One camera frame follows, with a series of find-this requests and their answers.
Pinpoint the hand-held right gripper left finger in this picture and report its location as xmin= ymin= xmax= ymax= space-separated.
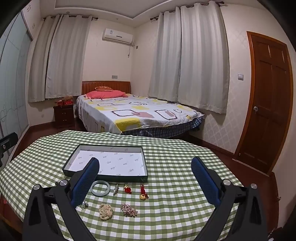
xmin=22 ymin=157 xmax=100 ymax=241

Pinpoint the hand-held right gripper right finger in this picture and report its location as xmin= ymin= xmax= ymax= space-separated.
xmin=191 ymin=156 xmax=274 ymax=241

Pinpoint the pale jade bangle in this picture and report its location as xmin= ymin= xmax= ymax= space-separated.
xmin=91 ymin=180 xmax=110 ymax=197

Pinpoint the pearl bead bracelet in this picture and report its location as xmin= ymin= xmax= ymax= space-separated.
xmin=99 ymin=203 xmax=114 ymax=220

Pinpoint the green shallow box tray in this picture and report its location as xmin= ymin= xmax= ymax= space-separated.
xmin=62 ymin=144 xmax=148 ymax=183

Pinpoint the red knot gold charm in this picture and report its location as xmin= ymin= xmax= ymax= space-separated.
xmin=139 ymin=184 xmax=149 ymax=200

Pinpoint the green checked tablecloth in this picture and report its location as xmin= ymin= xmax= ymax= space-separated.
xmin=0 ymin=130 xmax=243 ymax=241

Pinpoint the frosted glass wardrobe door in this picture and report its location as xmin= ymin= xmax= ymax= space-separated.
xmin=0 ymin=11 xmax=33 ymax=163

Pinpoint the dark wooden nightstand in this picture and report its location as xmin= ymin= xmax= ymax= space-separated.
xmin=53 ymin=105 xmax=75 ymax=129

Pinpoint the blue plaid bed skirt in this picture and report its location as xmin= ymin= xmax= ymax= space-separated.
xmin=121 ymin=117 xmax=205 ymax=139

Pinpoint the white striped curtain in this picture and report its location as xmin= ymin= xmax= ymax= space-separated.
xmin=45 ymin=14 xmax=92 ymax=100
xmin=28 ymin=14 xmax=62 ymax=103
xmin=148 ymin=6 xmax=181 ymax=102
xmin=178 ymin=1 xmax=230 ymax=114

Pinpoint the patterned white bedsheet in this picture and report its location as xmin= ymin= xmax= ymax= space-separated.
xmin=76 ymin=94 xmax=204 ymax=134

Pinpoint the pink pillow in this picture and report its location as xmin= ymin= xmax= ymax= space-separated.
xmin=84 ymin=90 xmax=128 ymax=100

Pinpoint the wooden bed headboard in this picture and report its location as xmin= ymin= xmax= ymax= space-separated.
xmin=81 ymin=81 xmax=131 ymax=95

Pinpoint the brown wooden door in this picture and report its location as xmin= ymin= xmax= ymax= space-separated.
xmin=232 ymin=31 xmax=294 ymax=176

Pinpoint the dark curtain rod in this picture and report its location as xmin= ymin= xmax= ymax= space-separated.
xmin=150 ymin=1 xmax=225 ymax=21
xmin=43 ymin=14 xmax=96 ymax=21

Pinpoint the white wall air conditioner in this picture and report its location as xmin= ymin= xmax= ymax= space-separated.
xmin=102 ymin=28 xmax=134 ymax=44

